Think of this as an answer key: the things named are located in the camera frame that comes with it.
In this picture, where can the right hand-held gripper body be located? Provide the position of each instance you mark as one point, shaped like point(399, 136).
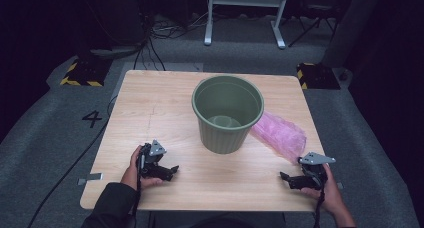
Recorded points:
point(315, 158)

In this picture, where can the pink plastic bag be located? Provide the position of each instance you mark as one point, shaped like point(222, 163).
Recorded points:
point(283, 136)

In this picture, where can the black tripod stand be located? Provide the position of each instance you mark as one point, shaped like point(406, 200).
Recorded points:
point(315, 19)

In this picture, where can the black yellow striped floor plate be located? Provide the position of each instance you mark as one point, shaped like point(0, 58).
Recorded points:
point(88, 73)
point(318, 76)

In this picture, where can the green plastic bin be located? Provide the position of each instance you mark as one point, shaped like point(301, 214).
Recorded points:
point(223, 139)

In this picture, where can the dark equipment stand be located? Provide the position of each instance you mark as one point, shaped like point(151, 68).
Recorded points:
point(116, 18)

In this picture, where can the person's right hand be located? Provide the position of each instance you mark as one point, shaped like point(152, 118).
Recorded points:
point(330, 196)

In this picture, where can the person's left hand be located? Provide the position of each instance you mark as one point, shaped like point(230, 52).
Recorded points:
point(131, 176)

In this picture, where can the grey curtain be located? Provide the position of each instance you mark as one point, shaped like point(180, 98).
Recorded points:
point(350, 24)

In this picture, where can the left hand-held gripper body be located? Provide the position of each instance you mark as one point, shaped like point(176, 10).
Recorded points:
point(156, 148)

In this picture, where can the grey tape strip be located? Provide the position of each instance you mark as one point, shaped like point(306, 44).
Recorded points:
point(90, 178)

